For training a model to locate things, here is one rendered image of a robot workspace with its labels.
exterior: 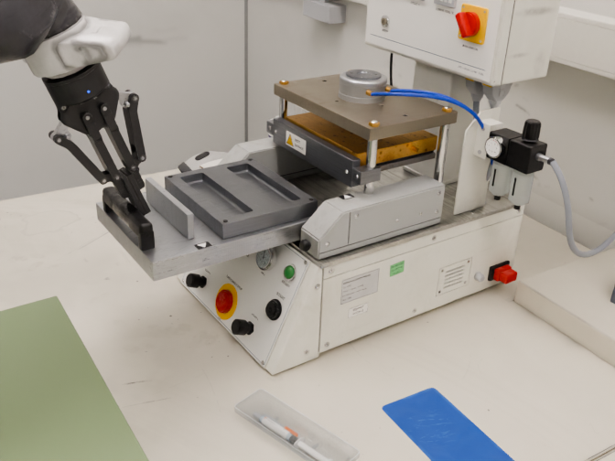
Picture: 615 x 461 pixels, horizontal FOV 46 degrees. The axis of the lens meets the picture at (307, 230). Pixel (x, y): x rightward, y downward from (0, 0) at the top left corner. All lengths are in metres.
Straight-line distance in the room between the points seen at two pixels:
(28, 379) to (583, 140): 1.17
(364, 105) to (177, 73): 1.62
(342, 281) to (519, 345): 0.34
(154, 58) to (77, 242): 1.27
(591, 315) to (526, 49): 0.45
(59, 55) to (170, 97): 1.83
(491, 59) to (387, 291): 0.40
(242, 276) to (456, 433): 0.42
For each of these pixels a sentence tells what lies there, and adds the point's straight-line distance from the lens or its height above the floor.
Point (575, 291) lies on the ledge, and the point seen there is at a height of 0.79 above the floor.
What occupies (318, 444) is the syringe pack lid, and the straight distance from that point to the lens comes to 0.99.
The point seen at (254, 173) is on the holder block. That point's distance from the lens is 1.22.
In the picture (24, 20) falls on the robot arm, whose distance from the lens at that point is 0.84.
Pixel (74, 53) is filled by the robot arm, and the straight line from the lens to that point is 0.92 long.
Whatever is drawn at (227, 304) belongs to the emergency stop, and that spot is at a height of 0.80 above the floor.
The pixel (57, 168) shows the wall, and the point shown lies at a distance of 2.70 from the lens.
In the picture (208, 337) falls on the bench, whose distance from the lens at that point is 1.21.
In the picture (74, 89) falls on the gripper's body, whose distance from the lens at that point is 0.95.
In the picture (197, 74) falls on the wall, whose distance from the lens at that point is 2.76.
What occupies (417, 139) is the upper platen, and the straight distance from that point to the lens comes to 1.20.
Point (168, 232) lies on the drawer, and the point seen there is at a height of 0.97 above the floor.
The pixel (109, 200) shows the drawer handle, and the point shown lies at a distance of 1.10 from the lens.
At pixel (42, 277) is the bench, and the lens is 1.43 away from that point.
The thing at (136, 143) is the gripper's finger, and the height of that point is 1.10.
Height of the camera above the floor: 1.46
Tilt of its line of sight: 27 degrees down
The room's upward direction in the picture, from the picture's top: 2 degrees clockwise
